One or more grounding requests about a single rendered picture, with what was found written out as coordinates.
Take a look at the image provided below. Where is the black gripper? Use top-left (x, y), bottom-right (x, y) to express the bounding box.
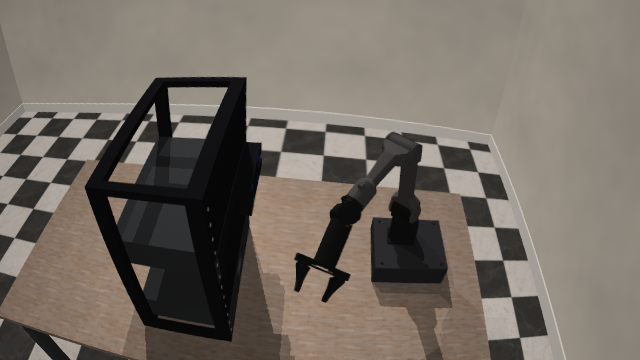
top-left (294, 243), bottom-right (351, 302)

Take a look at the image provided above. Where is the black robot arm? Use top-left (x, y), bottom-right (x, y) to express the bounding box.
top-left (321, 132), bottom-right (422, 251)

